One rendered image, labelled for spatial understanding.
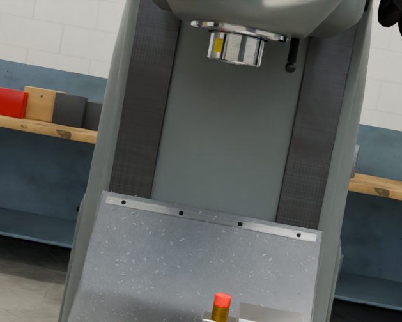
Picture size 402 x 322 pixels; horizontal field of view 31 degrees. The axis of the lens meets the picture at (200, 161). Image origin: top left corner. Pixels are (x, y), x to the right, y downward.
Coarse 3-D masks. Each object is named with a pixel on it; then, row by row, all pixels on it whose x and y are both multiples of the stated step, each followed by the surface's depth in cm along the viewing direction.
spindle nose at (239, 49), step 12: (216, 36) 62; (228, 36) 62; (240, 36) 61; (252, 36) 62; (228, 48) 62; (240, 48) 62; (252, 48) 62; (216, 60) 65; (228, 60) 62; (240, 60) 62; (252, 60) 62
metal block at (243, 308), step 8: (240, 304) 68; (248, 304) 68; (240, 312) 65; (248, 312) 66; (256, 312) 66; (264, 312) 66; (272, 312) 67; (280, 312) 67; (288, 312) 68; (240, 320) 63; (248, 320) 63; (256, 320) 64; (264, 320) 64; (272, 320) 65; (280, 320) 65; (288, 320) 65; (296, 320) 66
